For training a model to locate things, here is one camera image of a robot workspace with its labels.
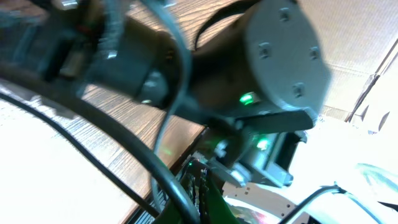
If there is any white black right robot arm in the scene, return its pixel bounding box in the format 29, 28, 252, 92
1, 1, 331, 187

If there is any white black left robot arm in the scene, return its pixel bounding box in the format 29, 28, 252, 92
222, 163, 397, 223

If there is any brown cardboard back panel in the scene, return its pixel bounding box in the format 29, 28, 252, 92
299, 0, 397, 120

